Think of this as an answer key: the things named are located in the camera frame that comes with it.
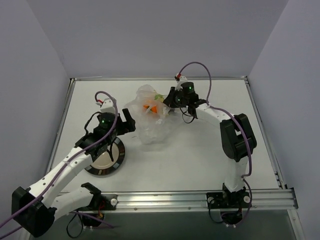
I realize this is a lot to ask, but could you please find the orange fake fruit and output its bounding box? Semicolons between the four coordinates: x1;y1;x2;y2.
143;100;160;114

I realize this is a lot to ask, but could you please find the clear printed plastic bag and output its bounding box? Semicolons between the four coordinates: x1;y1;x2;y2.
124;84;182;145

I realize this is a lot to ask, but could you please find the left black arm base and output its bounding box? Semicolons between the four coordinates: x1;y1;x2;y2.
65;199;116;239

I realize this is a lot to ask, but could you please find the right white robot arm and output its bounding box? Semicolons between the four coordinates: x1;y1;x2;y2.
163;81;257;194

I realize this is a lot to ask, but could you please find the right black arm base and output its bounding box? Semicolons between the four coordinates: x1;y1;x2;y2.
206;190;253;229

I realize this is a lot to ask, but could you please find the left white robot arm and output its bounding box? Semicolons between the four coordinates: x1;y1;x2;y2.
11;107;136;238

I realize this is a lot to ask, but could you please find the black rimmed beige plate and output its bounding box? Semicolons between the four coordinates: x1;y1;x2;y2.
85;137;126;176

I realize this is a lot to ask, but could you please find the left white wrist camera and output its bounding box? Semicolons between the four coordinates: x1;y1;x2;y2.
96;98;116;114

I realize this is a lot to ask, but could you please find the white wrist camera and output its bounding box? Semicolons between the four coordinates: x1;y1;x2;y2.
96;98;116;114
174;73;188;90

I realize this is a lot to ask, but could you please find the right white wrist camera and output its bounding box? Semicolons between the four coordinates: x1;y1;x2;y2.
174;73;188;90

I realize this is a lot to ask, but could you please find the aluminium table frame rail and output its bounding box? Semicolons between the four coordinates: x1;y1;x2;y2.
19;76;300;240

